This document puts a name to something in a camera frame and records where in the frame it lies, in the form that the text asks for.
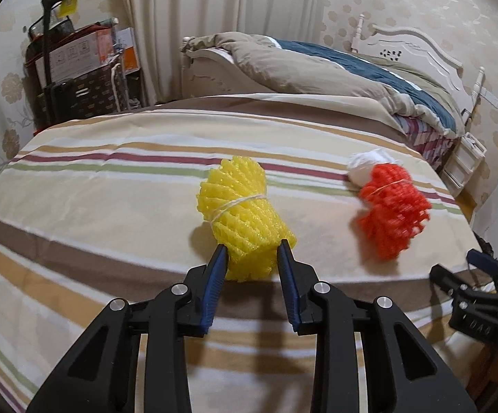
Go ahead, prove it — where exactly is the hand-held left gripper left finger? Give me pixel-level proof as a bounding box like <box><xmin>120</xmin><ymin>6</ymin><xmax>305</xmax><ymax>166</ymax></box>
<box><xmin>25</xmin><ymin>244</ymin><xmax>230</xmax><ymax>413</ymax></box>

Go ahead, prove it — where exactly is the striped bedsheet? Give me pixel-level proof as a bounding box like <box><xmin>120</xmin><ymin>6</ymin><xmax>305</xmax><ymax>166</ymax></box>
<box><xmin>0</xmin><ymin>92</ymin><xmax>477</xmax><ymax>413</ymax></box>

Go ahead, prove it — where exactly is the brown patterned bag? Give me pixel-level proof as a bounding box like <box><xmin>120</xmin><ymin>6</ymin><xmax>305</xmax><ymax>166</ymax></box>
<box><xmin>34</xmin><ymin>66</ymin><xmax>130</xmax><ymax>126</ymax></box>

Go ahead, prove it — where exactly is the yellow foam net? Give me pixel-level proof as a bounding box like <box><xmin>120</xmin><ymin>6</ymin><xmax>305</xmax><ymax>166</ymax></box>
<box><xmin>196</xmin><ymin>158</ymin><xmax>298</xmax><ymax>282</ymax></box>

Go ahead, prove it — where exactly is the red foam net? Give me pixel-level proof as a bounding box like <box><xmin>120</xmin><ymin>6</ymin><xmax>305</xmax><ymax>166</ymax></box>
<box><xmin>356</xmin><ymin>163</ymin><xmax>432</xmax><ymax>261</ymax></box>

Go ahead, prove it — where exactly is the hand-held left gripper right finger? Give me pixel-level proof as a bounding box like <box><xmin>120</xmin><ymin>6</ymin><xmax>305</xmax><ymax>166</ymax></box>
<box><xmin>277</xmin><ymin>240</ymin><xmax>477</xmax><ymax>413</ymax></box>

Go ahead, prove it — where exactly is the blue beige duvet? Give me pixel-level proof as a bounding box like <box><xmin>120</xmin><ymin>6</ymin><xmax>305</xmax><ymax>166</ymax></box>
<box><xmin>184</xmin><ymin>32</ymin><xmax>467</xmax><ymax>138</ymax></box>

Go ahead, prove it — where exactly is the white foam net bundle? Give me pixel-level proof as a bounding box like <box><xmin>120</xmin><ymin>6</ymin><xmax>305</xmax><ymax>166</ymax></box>
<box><xmin>347</xmin><ymin>148</ymin><xmax>404</xmax><ymax>188</ymax></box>

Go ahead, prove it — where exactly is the white orange cardboard box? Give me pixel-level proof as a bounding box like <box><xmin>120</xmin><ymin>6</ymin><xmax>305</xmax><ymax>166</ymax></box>
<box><xmin>30</xmin><ymin>26</ymin><xmax>116</xmax><ymax>87</ymax></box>

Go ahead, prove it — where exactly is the white plastic drawer unit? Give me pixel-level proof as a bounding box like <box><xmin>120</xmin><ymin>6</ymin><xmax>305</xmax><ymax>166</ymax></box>
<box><xmin>440</xmin><ymin>133</ymin><xmax>488</xmax><ymax>199</ymax></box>

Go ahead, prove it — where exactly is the white pleated curtain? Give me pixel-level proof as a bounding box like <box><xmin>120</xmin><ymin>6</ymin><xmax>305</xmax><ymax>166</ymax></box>
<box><xmin>118</xmin><ymin>0</ymin><xmax>329</xmax><ymax>104</ymax></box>

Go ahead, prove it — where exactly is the black trolley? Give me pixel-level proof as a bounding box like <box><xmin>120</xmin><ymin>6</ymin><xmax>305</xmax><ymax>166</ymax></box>
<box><xmin>25</xmin><ymin>0</ymin><xmax>81</xmax><ymax>127</ymax></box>

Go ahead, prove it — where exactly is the white wooden bed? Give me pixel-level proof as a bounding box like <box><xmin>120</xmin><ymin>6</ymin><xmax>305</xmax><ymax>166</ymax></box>
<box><xmin>180</xmin><ymin>13</ymin><xmax>486</xmax><ymax>168</ymax></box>

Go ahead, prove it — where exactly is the white grey cardboard box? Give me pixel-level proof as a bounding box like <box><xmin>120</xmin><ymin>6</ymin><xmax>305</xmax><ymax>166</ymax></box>
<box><xmin>115</xmin><ymin>28</ymin><xmax>141</xmax><ymax>75</ymax></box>

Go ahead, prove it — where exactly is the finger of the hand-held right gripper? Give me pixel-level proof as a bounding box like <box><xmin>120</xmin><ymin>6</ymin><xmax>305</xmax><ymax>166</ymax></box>
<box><xmin>430</xmin><ymin>264</ymin><xmax>470</xmax><ymax>300</ymax></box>
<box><xmin>466</xmin><ymin>248</ymin><xmax>498</xmax><ymax>276</ymax></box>

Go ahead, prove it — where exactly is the checkered blanket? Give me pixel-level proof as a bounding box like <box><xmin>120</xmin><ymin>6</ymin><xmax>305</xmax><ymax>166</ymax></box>
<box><xmin>397</xmin><ymin>114</ymin><xmax>456</xmax><ymax>168</ymax></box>

